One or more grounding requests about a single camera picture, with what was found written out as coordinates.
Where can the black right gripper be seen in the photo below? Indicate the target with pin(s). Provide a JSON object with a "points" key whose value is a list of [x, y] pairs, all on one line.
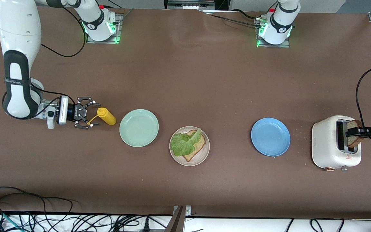
{"points": [[72, 112]]}

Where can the brown bread slice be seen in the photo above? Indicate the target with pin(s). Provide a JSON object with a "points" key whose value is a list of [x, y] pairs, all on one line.
{"points": [[197, 149], [354, 141]]}

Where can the yellow squeeze bottle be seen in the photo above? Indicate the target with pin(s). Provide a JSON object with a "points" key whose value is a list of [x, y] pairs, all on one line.
{"points": [[108, 117]]}

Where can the green lettuce leaf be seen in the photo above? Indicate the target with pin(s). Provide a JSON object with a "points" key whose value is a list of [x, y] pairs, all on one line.
{"points": [[182, 145]]}

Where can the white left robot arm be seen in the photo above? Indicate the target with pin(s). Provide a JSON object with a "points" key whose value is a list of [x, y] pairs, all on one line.
{"points": [[280, 25]]}

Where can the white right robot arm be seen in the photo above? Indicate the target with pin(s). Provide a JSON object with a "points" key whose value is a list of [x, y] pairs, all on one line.
{"points": [[18, 32]]}

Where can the mint green plate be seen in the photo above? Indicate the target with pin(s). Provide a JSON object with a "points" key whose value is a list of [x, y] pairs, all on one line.
{"points": [[138, 128]]}

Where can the blue plate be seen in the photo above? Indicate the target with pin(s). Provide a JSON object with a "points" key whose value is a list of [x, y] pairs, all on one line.
{"points": [[271, 137]]}

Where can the beige plate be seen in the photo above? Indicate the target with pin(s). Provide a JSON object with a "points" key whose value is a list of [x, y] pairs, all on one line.
{"points": [[201, 159]]}

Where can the white toaster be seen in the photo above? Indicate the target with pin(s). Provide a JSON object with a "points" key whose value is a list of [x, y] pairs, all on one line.
{"points": [[325, 148]]}

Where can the black power plug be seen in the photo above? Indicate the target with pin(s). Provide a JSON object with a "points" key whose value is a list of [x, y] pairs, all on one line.
{"points": [[146, 225]]}

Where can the black grey control box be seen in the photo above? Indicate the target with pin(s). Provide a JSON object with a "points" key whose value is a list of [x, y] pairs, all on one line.
{"points": [[188, 4]]}

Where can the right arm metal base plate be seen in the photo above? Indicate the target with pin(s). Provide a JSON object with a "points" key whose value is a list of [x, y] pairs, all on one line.
{"points": [[119, 30]]}

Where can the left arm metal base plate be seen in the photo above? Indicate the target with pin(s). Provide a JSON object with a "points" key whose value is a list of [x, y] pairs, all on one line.
{"points": [[274, 45]]}

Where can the grey metal table bracket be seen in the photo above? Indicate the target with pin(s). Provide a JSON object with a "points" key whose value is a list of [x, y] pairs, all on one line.
{"points": [[179, 222]]}

